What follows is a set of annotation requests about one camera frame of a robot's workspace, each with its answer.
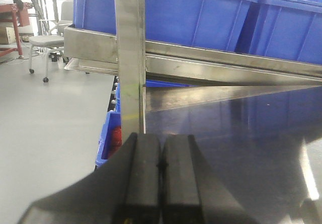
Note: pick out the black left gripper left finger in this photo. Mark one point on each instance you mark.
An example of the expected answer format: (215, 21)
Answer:
(123, 190)

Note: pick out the blue plastic bin middle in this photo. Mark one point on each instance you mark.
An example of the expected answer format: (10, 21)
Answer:
(285, 29)

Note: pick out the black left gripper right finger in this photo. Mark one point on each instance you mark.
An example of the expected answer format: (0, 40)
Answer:
(192, 192)

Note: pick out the stainless steel shelf rack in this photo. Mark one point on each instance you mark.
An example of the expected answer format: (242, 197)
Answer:
(133, 58)

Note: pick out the grey office chair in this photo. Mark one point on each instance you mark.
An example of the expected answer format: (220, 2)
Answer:
(54, 41)

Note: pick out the blue plastic bin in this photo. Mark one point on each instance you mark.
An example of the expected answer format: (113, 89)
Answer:
(285, 29)
(213, 24)

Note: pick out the blue plastic bin left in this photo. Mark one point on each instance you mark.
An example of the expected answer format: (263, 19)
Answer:
(213, 24)

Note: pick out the red metal workbench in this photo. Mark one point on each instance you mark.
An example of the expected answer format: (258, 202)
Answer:
(14, 14)

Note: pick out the blue bin with red items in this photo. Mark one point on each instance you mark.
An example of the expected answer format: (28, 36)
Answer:
(113, 120)

